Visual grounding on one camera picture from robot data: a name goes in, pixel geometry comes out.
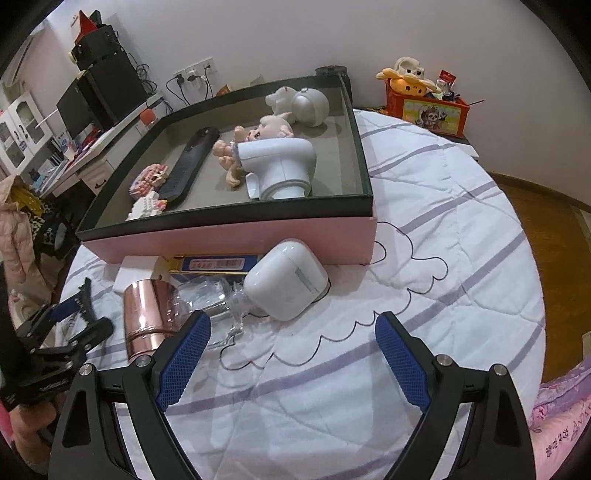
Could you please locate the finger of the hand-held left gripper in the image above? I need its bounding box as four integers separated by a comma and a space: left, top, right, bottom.
34, 318, 115, 368
14, 293, 95, 344

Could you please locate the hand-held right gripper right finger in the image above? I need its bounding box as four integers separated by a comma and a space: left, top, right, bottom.
374, 311, 539, 480

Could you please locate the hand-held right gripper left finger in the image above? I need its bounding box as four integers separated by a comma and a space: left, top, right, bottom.
48, 310, 213, 480

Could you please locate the rose gold metal cup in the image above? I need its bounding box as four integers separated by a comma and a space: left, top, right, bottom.
122, 279, 185, 363

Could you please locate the pink box with dark rim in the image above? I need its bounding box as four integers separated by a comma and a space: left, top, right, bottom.
75, 71, 379, 266

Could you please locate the white and pink block figure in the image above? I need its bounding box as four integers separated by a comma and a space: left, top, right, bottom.
126, 191, 168, 221

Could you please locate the white rounded case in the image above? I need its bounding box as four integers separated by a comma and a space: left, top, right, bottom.
243, 239, 329, 321

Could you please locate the black remote control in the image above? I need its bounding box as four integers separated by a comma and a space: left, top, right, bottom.
163, 128, 221, 214

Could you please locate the white handheld device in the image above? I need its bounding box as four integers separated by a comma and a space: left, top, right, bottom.
233, 136, 318, 200

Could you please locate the pale jointed doll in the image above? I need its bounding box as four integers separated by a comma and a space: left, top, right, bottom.
212, 115, 296, 191

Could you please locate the white round plush figure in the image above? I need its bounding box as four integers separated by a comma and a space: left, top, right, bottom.
265, 85, 330, 126

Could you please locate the clear glass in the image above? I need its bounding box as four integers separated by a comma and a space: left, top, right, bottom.
173, 279, 252, 352

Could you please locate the small white box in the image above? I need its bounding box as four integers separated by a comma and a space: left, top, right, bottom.
113, 255, 160, 294

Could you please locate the black office chair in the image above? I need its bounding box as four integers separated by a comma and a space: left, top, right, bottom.
34, 203, 81, 259

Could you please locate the pink padded coat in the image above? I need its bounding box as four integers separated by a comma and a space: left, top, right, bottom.
0, 174, 47, 305

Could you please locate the white striped quilt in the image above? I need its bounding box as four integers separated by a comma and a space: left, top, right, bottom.
51, 108, 548, 480

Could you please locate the blue and gold flat box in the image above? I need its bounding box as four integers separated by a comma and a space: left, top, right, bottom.
154, 253, 264, 284

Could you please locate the white desk with drawers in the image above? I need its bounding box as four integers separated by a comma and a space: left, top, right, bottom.
28, 90, 174, 204

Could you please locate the pink printed bed sheet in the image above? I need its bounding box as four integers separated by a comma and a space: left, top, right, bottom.
526, 360, 591, 480

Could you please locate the white glass-door cabinet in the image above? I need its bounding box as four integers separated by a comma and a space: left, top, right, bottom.
0, 88, 54, 174

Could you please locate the black computer monitor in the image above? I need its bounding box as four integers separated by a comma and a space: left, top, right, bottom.
56, 78, 95, 139

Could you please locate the white and black nightstand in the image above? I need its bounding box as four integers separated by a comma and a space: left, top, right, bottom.
355, 104, 481, 160

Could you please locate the black computer tower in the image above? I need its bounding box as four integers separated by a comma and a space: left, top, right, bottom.
76, 48, 149, 131

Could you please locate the white air conditioner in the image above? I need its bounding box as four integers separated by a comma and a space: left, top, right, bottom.
2, 39, 44, 86

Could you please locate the orange printed storage box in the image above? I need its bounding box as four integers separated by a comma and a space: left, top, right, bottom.
385, 76, 471, 137

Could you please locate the black box on tower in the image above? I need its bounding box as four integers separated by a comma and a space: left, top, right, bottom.
69, 25, 122, 72

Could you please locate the red triangular stand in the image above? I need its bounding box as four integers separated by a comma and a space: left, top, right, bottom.
76, 9, 103, 44

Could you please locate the white and yellow plush toy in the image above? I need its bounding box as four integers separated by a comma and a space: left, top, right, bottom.
375, 56, 441, 95

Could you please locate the black charger cable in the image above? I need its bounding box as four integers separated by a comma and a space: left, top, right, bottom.
166, 65, 218, 109

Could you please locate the white wall outlet strip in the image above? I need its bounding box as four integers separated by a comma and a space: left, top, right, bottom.
173, 58, 215, 86

